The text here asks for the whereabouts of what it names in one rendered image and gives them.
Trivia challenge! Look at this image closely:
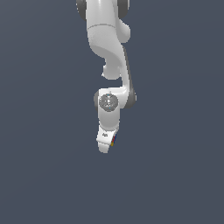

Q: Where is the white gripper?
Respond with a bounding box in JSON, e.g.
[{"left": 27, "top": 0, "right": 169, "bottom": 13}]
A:
[{"left": 95, "top": 125, "right": 118, "bottom": 154}]

